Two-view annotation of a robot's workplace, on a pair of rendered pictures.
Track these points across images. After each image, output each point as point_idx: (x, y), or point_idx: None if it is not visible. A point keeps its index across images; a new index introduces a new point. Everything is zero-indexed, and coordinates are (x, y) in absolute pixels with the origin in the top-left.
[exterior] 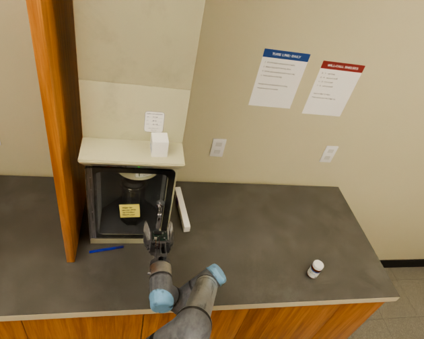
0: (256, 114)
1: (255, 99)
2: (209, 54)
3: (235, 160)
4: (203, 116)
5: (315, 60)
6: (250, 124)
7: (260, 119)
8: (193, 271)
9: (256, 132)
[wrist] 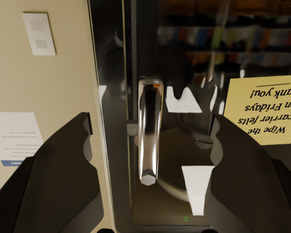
0: (13, 99)
1: (29, 119)
2: (101, 157)
3: None
4: (84, 91)
5: None
6: (12, 83)
7: (3, 93)
8: None
9: None
